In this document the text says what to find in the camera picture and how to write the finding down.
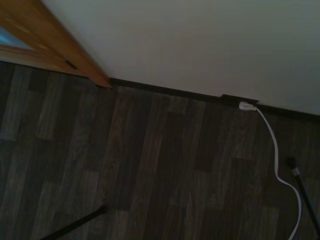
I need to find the dark baseboard strip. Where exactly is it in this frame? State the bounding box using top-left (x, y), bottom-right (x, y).
top-left (109, 77), bottom-right (320, 123)

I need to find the white power plug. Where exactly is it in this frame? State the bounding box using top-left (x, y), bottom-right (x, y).
top-left (238, 100), bottom-right (257, 112)

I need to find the wooden door with glass pane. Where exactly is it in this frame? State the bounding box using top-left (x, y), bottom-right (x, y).
top-left (0, 0), bottom-right (89, 79)

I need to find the dark wall outlet plate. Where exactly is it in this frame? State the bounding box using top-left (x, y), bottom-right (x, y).
top-left (221, 94), bottom-right (260, 108)

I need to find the wooden door frame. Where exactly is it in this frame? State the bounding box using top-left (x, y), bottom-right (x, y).
top-left (24, 0), bottom-right (113, 89)

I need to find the white flat power cable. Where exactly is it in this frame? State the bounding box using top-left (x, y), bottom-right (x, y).
top-left (254, 106), bottom-right (303, 240)

